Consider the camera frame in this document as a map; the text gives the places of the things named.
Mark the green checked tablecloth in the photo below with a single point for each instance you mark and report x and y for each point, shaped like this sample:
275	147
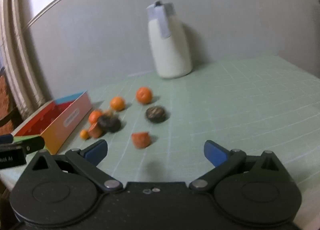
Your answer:
225	107

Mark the colourful cardboard box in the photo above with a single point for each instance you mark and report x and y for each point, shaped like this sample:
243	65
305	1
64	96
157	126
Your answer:
67	117

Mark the red orange persimmon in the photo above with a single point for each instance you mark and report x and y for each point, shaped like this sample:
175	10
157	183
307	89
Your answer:
141	140
95	131

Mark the small orange kumquat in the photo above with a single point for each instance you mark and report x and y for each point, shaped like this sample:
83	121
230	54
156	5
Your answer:
84	134

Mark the dark brown round fruit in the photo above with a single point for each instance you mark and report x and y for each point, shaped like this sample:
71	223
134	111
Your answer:
155	114
110	123

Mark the red brown cloth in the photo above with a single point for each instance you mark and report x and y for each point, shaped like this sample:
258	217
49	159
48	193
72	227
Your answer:
5	100

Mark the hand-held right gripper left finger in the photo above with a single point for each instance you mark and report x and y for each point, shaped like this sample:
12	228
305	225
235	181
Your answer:
96	150

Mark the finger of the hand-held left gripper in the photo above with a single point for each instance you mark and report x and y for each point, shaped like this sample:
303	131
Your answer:
32	143
5	138

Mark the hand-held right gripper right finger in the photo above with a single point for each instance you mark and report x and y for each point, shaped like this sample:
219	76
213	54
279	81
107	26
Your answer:
215	153

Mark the orange tangerine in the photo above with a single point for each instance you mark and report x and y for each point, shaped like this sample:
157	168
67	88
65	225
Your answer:
144	95
94	116
117	103

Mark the white thermos jug blue lid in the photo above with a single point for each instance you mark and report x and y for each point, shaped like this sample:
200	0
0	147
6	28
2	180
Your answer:
170	52

